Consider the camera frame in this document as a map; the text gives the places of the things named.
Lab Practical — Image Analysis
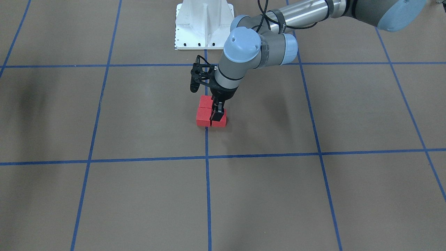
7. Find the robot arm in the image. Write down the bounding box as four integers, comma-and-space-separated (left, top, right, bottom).
210, 0, 426, 121

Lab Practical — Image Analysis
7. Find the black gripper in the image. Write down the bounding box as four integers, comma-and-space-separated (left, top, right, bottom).
210, 86, 238, 121

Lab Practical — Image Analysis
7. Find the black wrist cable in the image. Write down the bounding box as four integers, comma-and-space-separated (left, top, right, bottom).
195, 0, 321, 70

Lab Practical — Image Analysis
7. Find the red block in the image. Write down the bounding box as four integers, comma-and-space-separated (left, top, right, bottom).
199, 95, 213, 109
211, 108, 227, 128

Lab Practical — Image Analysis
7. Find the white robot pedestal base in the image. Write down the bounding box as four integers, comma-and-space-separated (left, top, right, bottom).
174, 0, 234, 50

